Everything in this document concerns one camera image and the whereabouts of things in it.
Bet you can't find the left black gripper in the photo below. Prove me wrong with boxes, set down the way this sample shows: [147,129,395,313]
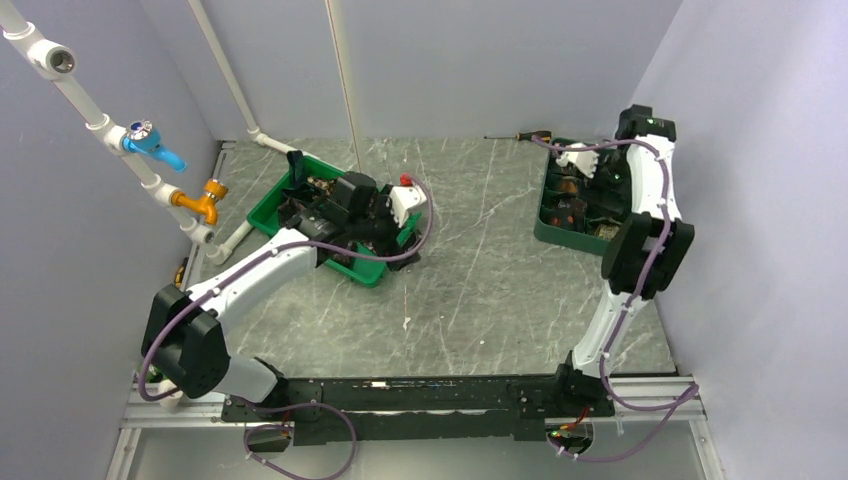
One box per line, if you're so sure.
[347,184,422,269]

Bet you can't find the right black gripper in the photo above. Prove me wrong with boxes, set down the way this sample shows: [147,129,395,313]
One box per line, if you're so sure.
[576,148,632,218]

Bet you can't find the green tray of ties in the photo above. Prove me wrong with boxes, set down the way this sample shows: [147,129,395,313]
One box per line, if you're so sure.
[247,152,427,288]

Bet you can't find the olive gold patterned tie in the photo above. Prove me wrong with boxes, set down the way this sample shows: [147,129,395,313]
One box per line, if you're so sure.
[592,223,620,241]

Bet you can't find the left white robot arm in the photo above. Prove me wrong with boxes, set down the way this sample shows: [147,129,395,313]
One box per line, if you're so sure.
[137,171,433,420]

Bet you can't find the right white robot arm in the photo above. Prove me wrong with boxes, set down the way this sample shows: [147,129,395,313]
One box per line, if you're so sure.
[550,104,695,415]

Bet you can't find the rolled ties in organizer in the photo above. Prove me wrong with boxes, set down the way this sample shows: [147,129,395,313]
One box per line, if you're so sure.
[547,174,588,233]

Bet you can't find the green compartment organizer box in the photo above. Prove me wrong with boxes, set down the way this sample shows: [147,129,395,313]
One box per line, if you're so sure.
[533,147,631,255]

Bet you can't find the brown floral tie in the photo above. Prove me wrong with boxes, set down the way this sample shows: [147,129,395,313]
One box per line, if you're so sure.
[307,176,336,192]

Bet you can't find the dark teal tie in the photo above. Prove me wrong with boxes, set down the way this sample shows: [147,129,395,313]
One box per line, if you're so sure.
[281,150,329,206]

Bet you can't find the orange brass tap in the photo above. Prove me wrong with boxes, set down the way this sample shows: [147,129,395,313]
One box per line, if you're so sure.
[169,178,229,226]

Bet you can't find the yellow black tool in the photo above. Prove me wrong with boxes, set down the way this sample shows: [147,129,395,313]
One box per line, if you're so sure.
[173,257,188,287]

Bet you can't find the white vertical pole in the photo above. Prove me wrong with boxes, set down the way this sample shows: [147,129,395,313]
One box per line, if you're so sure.
[325,0,366,172]

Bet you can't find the blue valve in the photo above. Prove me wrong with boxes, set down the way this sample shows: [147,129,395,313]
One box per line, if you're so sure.
[121,119,187,173]

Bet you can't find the green pipe fitting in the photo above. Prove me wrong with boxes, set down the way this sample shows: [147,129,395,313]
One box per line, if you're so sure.
[136,363,150,383]

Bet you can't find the white pipe fitting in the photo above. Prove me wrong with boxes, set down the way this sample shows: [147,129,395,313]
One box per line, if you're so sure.
[158,391,183,412]

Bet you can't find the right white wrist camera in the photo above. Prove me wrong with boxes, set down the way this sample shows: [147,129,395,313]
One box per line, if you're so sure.
[555,142,600,179]

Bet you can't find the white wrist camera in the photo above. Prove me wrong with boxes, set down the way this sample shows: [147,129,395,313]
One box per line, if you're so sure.
[388,173,429,227]
[555,142,600,179]

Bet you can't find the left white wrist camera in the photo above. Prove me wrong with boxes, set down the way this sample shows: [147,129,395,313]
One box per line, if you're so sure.
[388,173,429,227]

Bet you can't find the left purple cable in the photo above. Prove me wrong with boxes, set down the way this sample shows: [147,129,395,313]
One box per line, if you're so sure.
[136,173,436,480]

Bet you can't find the orange handled screwdriver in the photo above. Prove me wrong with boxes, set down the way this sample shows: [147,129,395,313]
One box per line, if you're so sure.
[483,130,553,145]

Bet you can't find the aluminium frame rail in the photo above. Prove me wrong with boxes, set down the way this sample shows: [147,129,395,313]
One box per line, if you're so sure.
[107,376,706,479]

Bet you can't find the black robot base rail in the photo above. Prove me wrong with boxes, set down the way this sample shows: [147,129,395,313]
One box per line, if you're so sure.
[221,370,615,446]

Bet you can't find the white pvc pipe frame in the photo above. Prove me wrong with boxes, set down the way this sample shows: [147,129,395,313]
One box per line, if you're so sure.
[1,1,250,265]

